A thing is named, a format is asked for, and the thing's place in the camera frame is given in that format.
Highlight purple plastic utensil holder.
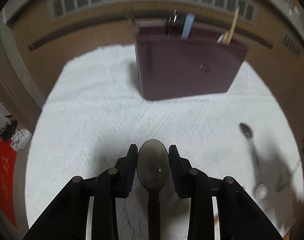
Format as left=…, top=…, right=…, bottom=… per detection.
left=135, top=25, right=249, bottom=100

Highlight white plastic utensil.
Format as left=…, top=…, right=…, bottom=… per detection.
left=217, top=32, right=228, bottom=43

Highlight small black peeler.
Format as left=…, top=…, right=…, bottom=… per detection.
left=166, top=10, right=185, bottom=35

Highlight red floor mat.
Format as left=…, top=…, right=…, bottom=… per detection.
left=0, top=137, right=17, bottom=228

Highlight blue plastic spoon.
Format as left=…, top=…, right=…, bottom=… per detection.
left=181, top=13, right=195, bottom=39

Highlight small dark translucent spoon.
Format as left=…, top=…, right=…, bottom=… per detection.
left=239, top=122, right=268, bottom=200

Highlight wooden chopstick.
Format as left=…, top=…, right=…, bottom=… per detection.
left=226, top=6, right=240, bottom=44

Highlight large dark translucent spoon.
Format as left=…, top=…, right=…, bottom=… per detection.
left=137, top=139, right=170, bottom=239

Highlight white sneakers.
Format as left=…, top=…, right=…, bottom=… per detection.
left=10, top=129, right=32, bottom=152

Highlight white textured towel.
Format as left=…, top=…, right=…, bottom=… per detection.
left=25, top=45, right=304, bottom=235

